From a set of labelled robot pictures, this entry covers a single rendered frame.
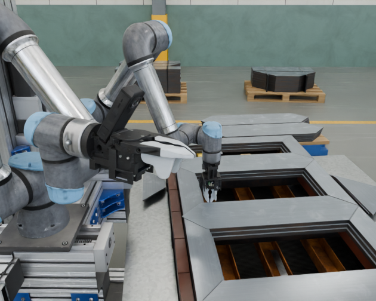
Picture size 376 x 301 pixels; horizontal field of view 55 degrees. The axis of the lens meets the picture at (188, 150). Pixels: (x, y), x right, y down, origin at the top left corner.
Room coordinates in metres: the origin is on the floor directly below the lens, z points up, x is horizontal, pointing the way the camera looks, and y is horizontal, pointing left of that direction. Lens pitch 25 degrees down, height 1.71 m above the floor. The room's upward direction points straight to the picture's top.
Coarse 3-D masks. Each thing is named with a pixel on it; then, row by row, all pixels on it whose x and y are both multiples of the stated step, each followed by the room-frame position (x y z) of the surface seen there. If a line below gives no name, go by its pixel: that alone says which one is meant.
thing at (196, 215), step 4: (200, 204) 1.28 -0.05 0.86; (192, 208) 1.25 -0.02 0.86; (196, 208) 1.25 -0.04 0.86; (200, 208) 1.25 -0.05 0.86; (192, 212) 1.22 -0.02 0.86; (196, 212) 1.22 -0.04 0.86; (200, 212) 1.22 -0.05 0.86; (192, 216) 1.19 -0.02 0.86; (196, 216) 1.19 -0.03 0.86; (200, 216) 1.19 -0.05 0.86; (192, 220) 1.16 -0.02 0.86; (196, 220) 1.16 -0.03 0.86; (200, 220) 1.16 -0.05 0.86; (204, 220) 1.16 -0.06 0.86; (200, 224) 1.14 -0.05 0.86; (204, 224) 1.14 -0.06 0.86
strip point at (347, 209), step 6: (330, 198) 1.33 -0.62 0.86; (336, 198) 1.33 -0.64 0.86; (336, 204) 1.28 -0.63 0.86; (342, 204) 1.28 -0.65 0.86; (348, 204) 1.28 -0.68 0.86; (354, 204) 1.28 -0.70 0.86; (342, 210) 1.24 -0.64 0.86; (348, 210) 1.24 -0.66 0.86; (354, 210) 1.24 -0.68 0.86; (348, 216) 1.19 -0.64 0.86
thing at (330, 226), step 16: (224, 144) 1.91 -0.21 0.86; (240, 144) 1.92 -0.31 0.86; (256, 144) 1.93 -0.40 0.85; (272, 144) 1.94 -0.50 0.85; (176, 176) 1.59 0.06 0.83; (224, 176) 1.57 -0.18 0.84; (240, 176) 1.57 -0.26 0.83; (256, 176) 1.58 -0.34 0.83; (272, 176) 1.58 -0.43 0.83; (288, 176) 1.59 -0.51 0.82; (304, 176) 1.58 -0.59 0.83; (320, 192) 1.41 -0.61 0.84; (288, 224) 1.15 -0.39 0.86; (304, 224) 1.15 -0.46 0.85; (320, 224) 1.16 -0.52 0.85; (336, 224) 1.16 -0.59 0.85; (352, 224) 1.15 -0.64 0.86; (352, 240) 1.10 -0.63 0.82; (368, 256) 1.00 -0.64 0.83; (192, 272) 0.89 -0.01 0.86
